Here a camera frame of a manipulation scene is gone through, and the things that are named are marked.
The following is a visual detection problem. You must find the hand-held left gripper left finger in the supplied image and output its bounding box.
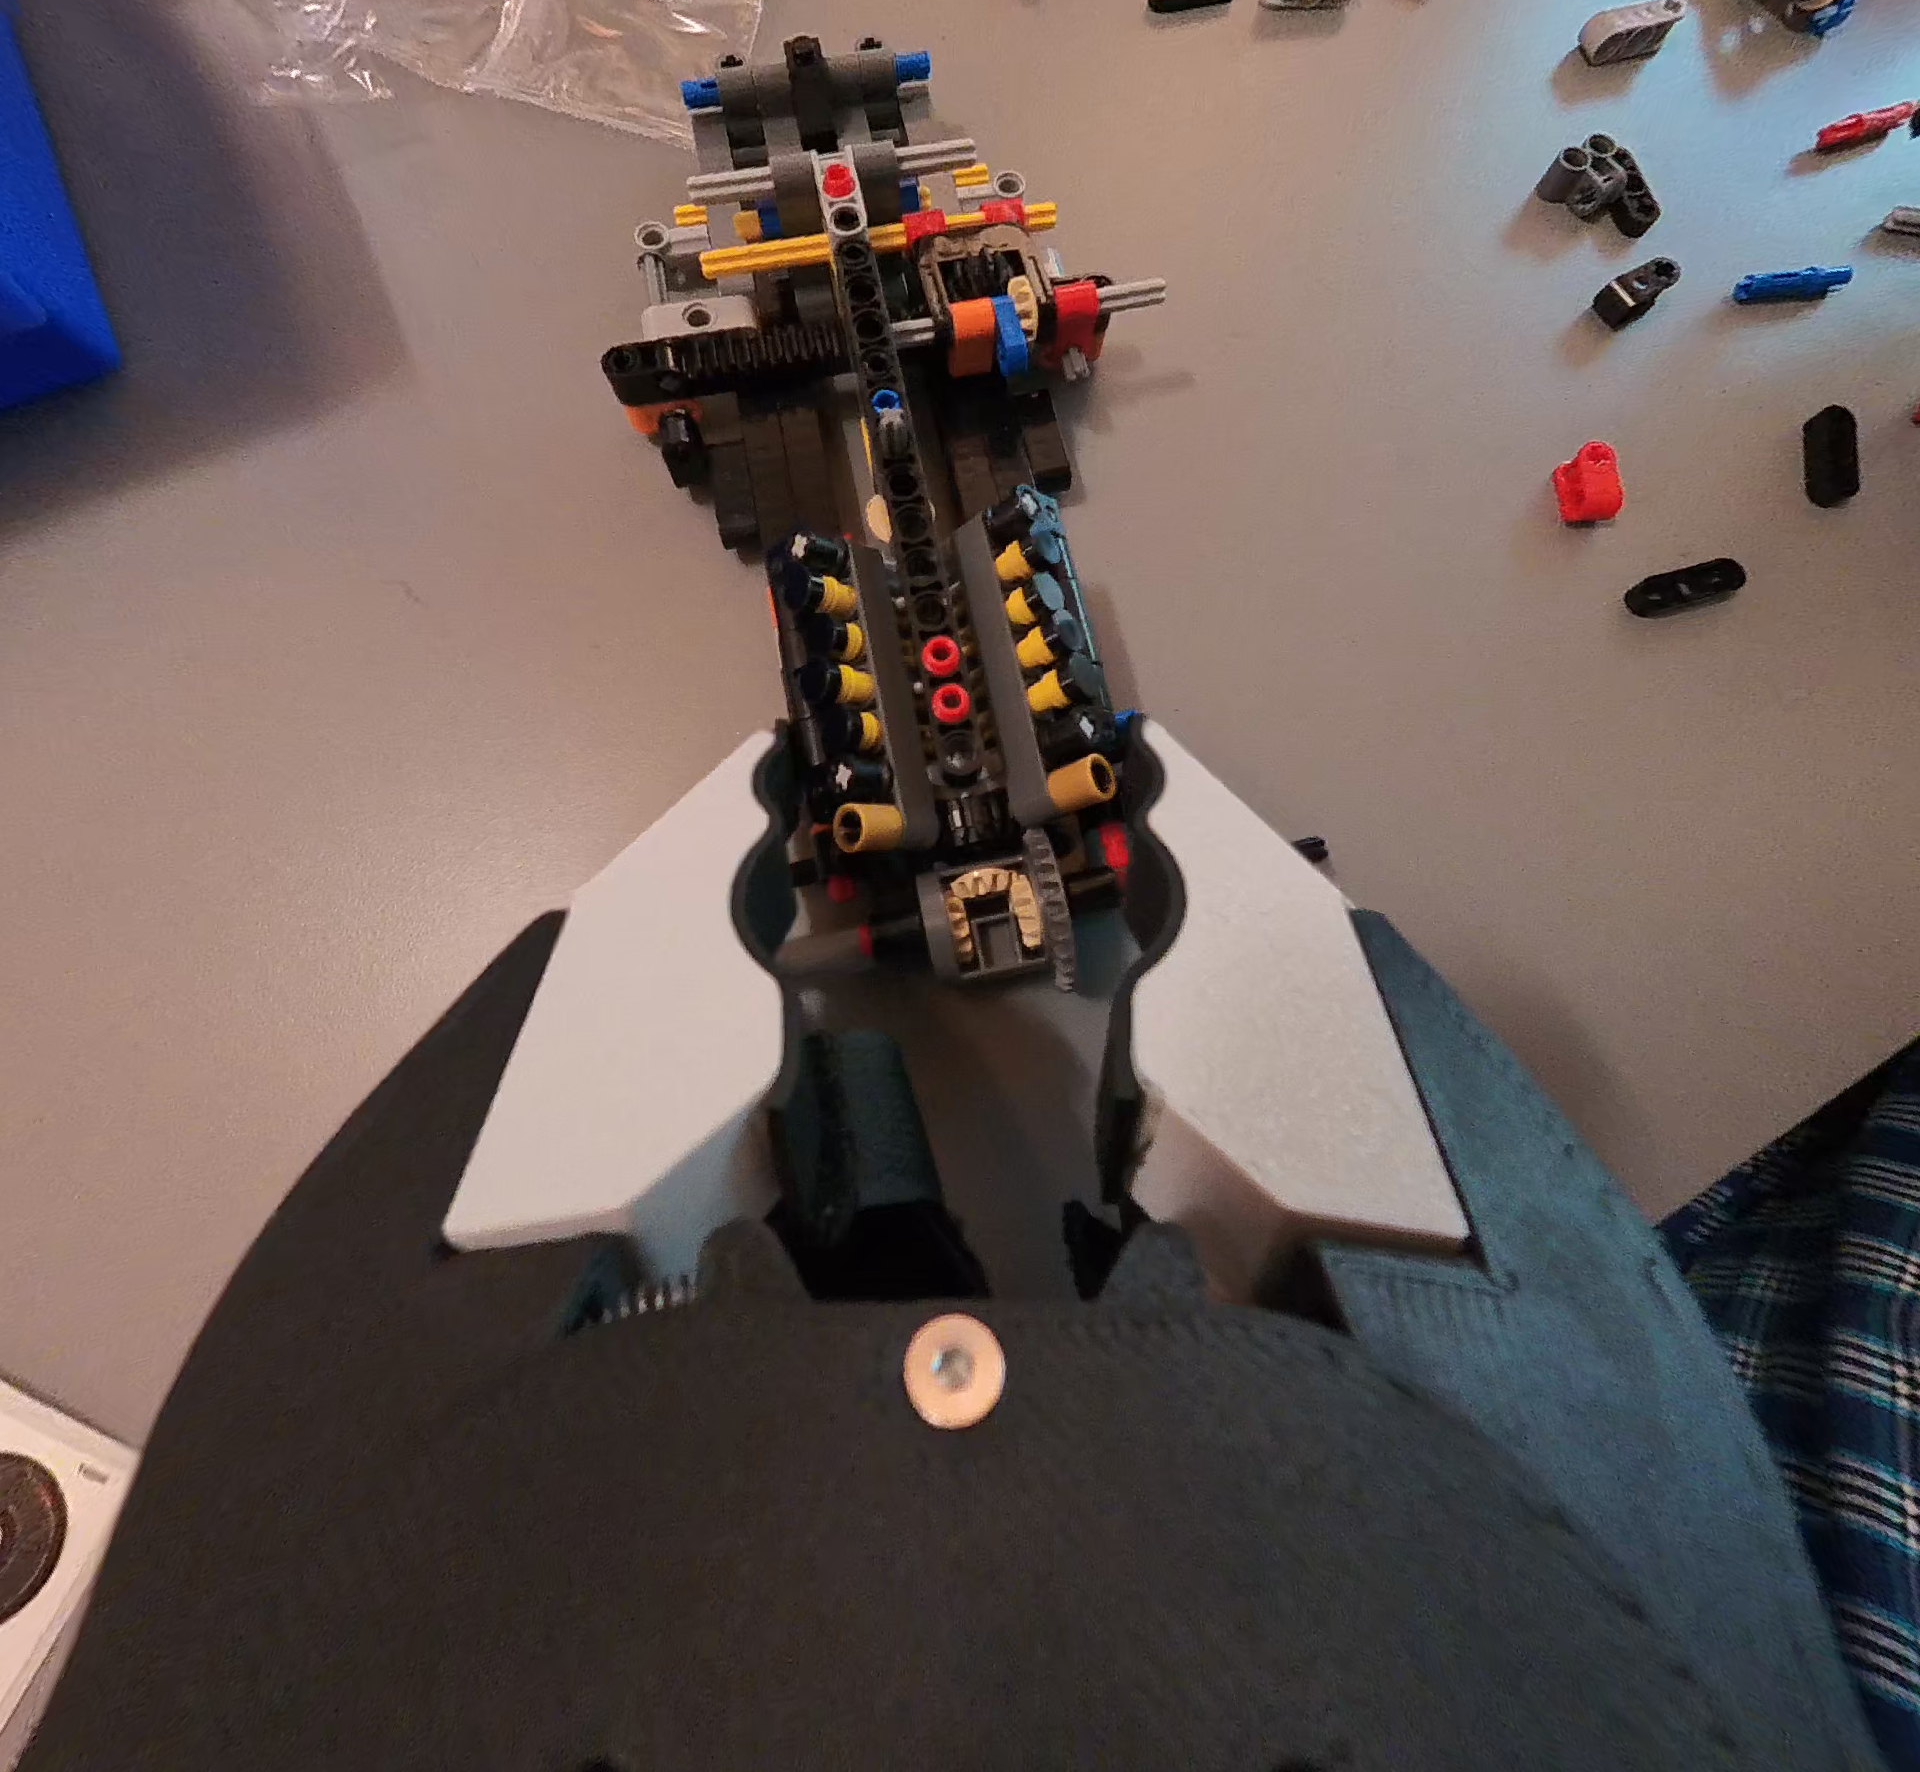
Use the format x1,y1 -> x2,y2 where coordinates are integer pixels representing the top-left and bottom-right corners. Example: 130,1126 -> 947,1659
437,728 -> 802,1291

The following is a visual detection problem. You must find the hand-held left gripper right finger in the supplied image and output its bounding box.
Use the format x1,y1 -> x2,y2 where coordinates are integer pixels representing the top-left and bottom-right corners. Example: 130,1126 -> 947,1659
1095,715 -> 1471,1294

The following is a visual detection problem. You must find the multicoloured lego vehicle model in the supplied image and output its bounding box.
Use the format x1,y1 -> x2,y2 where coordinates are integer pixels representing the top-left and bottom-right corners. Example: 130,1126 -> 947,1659
601,29 -> 1169,997

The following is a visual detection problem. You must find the black lego connector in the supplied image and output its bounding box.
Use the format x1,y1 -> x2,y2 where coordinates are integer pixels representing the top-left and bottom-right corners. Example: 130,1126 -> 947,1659
1587,254 -> 1683,331

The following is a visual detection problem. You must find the dark grey lego connector cluster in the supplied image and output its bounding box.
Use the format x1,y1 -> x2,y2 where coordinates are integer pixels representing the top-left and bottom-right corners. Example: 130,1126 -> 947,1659
1534,138 -> 1664,240

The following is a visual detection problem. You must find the blue plaid clothing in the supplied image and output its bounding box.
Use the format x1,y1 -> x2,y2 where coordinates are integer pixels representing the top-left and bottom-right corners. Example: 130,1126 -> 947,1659
1655,1054 -> 1920,1772

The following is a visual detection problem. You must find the white device with dark dial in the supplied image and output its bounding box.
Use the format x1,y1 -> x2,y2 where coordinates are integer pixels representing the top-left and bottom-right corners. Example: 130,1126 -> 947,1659
0,1372 -> 144,1772

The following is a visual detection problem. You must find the blue storage bin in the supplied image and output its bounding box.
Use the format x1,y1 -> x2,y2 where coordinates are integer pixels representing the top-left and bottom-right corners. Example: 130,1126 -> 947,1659
0,0 -> 119,412

